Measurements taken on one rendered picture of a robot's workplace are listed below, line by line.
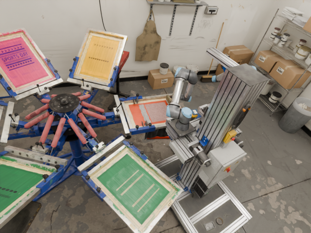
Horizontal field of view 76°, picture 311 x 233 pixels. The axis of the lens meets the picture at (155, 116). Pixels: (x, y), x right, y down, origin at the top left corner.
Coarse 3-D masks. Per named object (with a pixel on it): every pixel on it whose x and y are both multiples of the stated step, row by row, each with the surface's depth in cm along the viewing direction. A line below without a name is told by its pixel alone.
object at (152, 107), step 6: (150, 102) 280; (156, 102) 282; (162, 102) 283; (132, 108) 266; (138, 108) 268; (150, 108) 271; (156, 108) 273; (162, 108) 274; (132, 114) 259; (138, 114) 260
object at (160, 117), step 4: (152, 112) 266; (156, 112) 267; (160, 112) 268; (164, 112) 269; (136, 116) 257; (140, 116) 258; (152, 116) 261; (156, 116) 262; (160, 116) 263; (164, 116) 264; (136, 120) 252; (140, 120) 253; (152, 120) 256; (156, 120) 257; (160, 120) 258; (164, 120) 259; (136, 124) 247; (140, 124) 248; (144, 124) 249
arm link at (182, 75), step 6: (180, 72) 203; (186, 72) 203; (180, 78) 202; (186, 78) 205; (180, 84) 203; (174, 90) 204; (180, 90) 203; (174, 96) 202; (180, 96) 204; (174, 102) 201; (168, 108) 199; (174, 108) 198; (168, 114) 199; (174, 114) 198
